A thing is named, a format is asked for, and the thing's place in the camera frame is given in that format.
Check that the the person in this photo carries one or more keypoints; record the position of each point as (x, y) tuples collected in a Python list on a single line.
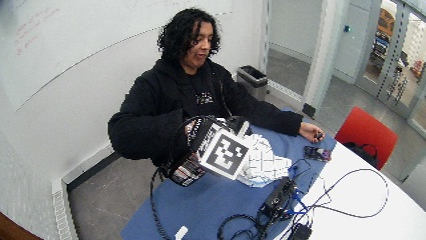
[(164, 96)]

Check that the black bag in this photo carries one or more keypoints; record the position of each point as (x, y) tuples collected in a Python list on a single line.
[(361, 153)]

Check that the small white plastic piece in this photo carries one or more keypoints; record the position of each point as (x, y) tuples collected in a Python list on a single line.
[(181, 232)]

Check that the brown wooden furniture edge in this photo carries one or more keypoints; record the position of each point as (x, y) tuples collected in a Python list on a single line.
[(15, 230)]

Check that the dark smartphone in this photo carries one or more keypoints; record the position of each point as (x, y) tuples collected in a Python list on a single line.
[(317, 154)]

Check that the white cube with black markers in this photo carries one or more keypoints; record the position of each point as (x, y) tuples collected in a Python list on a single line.
[(227, 155)]

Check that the red chair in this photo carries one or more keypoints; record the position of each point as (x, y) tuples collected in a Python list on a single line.
[(366, 131)]

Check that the black power adapter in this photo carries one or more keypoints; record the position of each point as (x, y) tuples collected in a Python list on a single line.
[(301, 232)]

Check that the white cloth with grid lines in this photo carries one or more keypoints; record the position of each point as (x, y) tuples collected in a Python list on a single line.
[(266, 163)]

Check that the black camera device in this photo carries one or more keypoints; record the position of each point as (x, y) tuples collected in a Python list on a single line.
[(277, 198)]

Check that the grey trash bin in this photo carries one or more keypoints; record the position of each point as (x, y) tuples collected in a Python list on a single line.
[(252, 80)]

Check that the white wall heater vent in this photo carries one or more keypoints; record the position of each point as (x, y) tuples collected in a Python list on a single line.
[(61, 206)]

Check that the blue table mat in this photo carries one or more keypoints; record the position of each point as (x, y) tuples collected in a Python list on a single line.
[(213, 203)]

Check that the small black object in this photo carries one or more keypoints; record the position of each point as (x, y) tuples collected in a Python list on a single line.
[(318, 135)]

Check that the white wall board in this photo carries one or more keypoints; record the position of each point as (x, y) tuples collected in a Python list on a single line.
[(80, 46)]

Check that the glass door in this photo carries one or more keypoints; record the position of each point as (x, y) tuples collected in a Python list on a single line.
[(390, 60)]

